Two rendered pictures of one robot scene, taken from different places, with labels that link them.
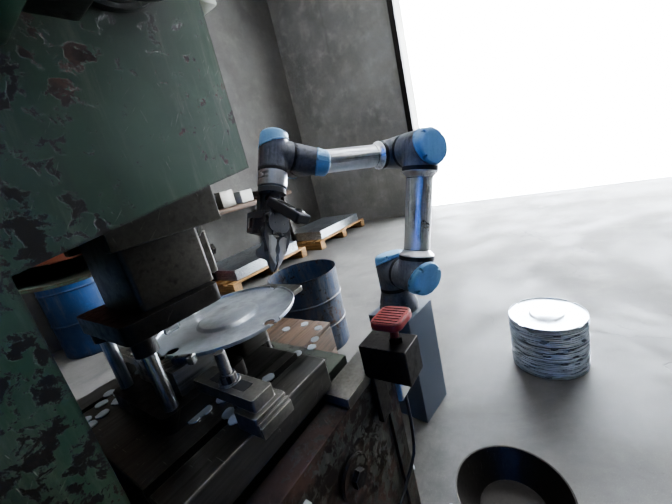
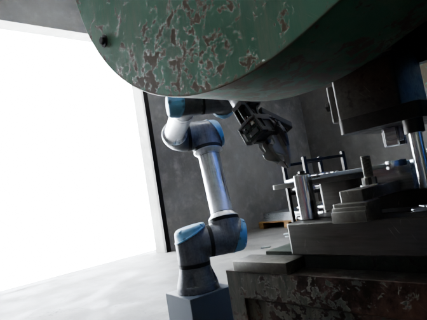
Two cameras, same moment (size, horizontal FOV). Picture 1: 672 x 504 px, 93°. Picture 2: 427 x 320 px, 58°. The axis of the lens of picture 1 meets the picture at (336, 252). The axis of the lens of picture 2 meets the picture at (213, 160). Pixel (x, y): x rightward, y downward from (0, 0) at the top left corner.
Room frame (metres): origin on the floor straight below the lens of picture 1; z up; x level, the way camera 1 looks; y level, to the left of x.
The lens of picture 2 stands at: (0.78, 1.18, 0.79)
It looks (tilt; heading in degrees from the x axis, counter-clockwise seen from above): 5 degrees up; 280
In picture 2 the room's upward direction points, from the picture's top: 9 degrees counter-clockwise
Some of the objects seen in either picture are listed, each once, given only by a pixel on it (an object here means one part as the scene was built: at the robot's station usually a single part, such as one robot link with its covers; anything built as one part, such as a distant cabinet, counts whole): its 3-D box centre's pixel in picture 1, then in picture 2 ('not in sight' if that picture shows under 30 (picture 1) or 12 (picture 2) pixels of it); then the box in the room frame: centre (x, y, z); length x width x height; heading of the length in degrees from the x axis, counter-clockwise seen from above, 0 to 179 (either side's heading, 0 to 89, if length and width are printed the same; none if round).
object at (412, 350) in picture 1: (395, 379); not in sight; (0.53, -0.05, 0.62); 0.10 x 0.06 x 0.20; 52
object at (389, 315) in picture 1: (394, 332); not in sight; (0.52, -0.07, 0.72); 0.07 x 0.06 x 0.08; 142
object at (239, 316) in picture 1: (227, 315); (347, 171); (0.64, 0.26, 0.78); 0.29 x 0.29 x 0.01
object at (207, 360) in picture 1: (179, 360); (403, 175); (0.54, 0.33, 0.76); 0.15 x 0.09 x 0.05; 52
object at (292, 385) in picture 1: (192, 399); (414, 215); (0.54, 0.33, 0.68); 0.45 x 0.30 x 0.06; 52
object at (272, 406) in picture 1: (233, 381); not in sight; (0.44, 0.20, 0.76); 0.17 x 0.06 x 0.10; 52
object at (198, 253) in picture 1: (141, 209); (361, 51); (0.57, 0.31, 1.04); 0.17 x 0.15 x 0.30; 142
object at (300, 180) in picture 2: not in sight; (305, 195); (0.75, 0.40, 0.75); 0.03 x 0.03 x 0.10; 52
